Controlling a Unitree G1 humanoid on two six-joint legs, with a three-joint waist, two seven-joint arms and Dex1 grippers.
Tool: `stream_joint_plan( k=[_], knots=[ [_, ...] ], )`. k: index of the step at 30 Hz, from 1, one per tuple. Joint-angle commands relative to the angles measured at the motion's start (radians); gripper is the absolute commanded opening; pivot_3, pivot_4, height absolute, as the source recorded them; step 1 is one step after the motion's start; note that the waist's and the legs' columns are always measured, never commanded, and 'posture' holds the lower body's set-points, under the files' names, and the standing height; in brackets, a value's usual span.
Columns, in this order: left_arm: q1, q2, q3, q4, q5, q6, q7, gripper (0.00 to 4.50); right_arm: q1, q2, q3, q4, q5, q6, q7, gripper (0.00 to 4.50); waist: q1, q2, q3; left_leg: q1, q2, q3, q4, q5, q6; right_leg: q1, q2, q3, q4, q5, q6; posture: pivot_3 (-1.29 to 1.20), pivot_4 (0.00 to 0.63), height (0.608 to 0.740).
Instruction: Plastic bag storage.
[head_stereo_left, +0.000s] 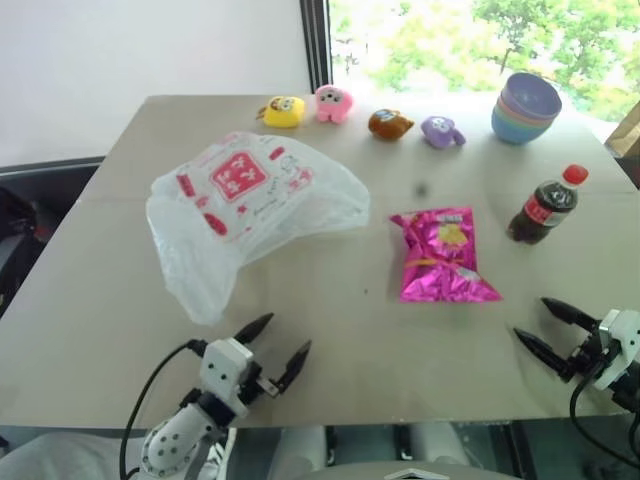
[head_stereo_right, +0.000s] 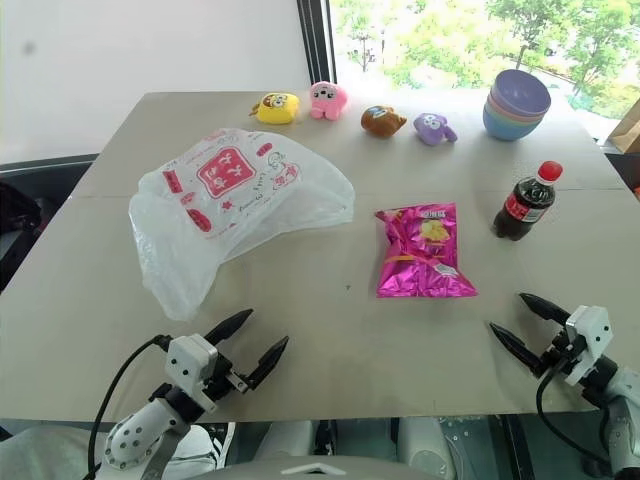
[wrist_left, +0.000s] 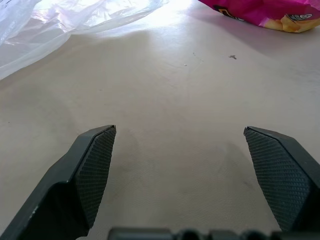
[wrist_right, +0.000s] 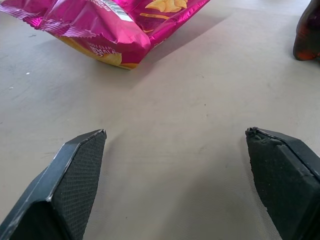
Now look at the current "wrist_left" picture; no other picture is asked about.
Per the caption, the pink snack packet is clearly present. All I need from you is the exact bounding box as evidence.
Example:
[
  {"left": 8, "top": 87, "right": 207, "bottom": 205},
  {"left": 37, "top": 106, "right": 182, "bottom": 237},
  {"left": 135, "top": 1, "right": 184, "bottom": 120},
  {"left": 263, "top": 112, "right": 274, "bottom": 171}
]
[{"left": 197, "top": 0, "right": 320, "bottom": 34}]

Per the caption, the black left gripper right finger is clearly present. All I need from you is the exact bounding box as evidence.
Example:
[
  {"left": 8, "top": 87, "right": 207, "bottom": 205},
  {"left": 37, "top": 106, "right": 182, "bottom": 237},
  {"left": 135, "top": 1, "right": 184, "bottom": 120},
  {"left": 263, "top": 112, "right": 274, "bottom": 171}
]
[{"left": 243, "top": 126, "right": 320, "bottom": 233}]

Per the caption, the translucent white plastic bag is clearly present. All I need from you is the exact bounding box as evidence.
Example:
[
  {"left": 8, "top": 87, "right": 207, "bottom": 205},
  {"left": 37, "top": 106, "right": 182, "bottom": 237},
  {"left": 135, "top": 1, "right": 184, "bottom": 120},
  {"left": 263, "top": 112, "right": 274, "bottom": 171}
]
[{"left": 0, "top": 0, "right": 171, "bottom": 81}]

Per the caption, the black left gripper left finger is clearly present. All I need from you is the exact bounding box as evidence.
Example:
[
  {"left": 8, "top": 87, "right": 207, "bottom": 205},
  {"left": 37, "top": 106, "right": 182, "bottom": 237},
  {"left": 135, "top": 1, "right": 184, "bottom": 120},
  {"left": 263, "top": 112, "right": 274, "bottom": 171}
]
[{"left": 0, "top": 124, "right": 117, "bottom": 240}]

